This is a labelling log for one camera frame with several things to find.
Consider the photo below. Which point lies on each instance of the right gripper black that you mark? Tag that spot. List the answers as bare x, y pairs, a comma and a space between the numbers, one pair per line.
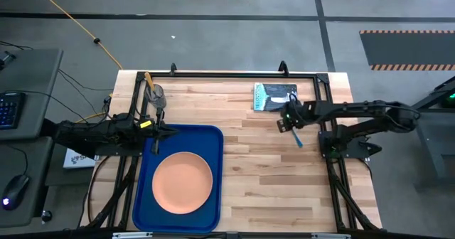
296, 112

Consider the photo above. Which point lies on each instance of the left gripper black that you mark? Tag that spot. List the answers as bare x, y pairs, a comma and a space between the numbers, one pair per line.
154, 132

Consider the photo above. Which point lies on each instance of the clear plastic cup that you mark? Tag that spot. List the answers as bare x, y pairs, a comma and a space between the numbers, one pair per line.
156, 97

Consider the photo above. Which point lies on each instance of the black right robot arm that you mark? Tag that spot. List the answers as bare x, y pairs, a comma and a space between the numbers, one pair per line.
355, 108

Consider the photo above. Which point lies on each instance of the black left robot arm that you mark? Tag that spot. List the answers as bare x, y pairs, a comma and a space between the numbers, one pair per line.
89, 136

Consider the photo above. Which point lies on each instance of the blue plastic tray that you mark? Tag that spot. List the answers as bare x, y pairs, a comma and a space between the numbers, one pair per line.
142, 214

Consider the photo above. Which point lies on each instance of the flat blue-grey mat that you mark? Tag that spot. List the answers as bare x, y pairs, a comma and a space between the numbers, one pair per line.
270, 96

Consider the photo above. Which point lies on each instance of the tan wooden bowl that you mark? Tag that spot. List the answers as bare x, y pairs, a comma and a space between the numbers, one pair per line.
182, 183

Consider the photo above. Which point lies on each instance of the white printed box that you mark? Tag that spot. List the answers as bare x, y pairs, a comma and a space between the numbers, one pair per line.
73, 159

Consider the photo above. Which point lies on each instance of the black mat hazard-striped edge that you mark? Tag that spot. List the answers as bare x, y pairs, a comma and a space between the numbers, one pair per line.
409, 48

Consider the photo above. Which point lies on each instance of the grey desk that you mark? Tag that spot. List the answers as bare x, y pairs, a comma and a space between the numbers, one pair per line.
32, 79

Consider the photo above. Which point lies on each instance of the black round knob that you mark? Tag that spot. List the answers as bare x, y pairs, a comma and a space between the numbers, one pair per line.
46, 216

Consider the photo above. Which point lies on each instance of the black backlit keyboard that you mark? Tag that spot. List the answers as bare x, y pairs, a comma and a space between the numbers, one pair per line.
10, 110

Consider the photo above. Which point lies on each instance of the black computer mouse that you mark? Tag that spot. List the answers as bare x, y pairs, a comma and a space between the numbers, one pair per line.
15, 192

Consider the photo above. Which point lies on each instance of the black desk device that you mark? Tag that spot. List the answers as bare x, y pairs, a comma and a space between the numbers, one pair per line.
7, 58

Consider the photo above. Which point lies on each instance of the black aluminium table frame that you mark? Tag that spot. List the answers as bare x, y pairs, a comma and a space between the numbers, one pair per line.
231, 75

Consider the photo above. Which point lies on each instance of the silver bracket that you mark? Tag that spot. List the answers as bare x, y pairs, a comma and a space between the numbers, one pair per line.
131, 235
330, 235

